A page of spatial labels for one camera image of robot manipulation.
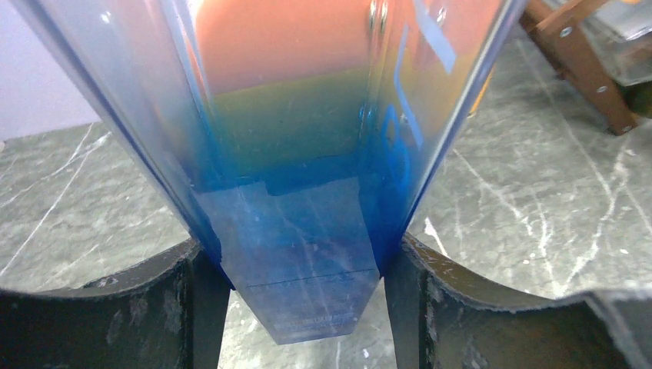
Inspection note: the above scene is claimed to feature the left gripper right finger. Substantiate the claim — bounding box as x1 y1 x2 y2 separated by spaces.
384 234 651 368

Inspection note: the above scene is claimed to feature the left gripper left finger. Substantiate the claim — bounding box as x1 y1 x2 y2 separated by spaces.
1 240 231 368

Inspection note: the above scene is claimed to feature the blue square bottle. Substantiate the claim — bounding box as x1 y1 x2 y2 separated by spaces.
15 1 524 344

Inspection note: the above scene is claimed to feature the clear square bottle black cap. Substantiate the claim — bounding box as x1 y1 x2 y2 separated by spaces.
548 1 651 86

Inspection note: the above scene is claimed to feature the brown wooden wine rack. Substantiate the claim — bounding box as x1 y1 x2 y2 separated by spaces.
520 1 651 135

